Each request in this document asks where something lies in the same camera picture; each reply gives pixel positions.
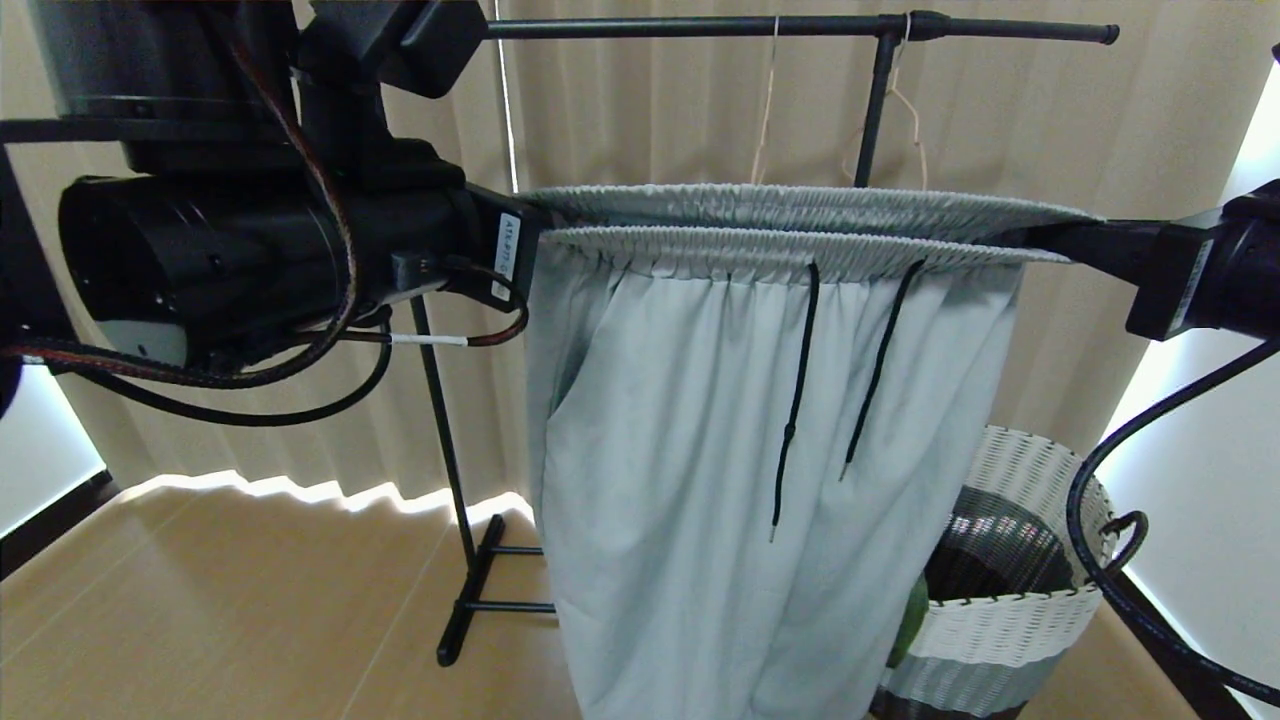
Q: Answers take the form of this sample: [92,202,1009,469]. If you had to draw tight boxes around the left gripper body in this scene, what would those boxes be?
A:
[58,175,546,371]

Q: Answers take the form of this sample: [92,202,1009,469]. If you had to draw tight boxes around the white laundry basket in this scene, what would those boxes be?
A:
[870,425,1149,720]

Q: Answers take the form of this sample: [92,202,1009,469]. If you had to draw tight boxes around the beige curtain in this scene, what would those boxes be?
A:
[0,0,1280,521]

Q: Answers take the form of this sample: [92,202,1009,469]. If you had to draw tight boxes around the black clothes rack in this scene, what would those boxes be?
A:
[410,10,1121,669]

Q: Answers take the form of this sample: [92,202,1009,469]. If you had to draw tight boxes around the green garment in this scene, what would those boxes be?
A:
[885,575,931,669]

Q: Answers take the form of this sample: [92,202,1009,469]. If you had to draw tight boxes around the black cable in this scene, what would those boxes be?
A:
[45,315,393,429]
[1065,340,1280,706]

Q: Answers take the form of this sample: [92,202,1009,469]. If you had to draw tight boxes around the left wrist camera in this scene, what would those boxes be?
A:
[295,0,491,196]

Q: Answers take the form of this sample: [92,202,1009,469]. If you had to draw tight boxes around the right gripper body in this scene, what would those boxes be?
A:
[1125,180,1280,343]

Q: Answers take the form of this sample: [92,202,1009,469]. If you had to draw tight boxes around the pink clothes hanger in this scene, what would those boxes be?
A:
[750,15,781,186]
[840,40,929,191]

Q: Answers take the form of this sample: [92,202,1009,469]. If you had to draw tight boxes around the pale grey shorts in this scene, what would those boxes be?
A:
[515,182,1106,720]

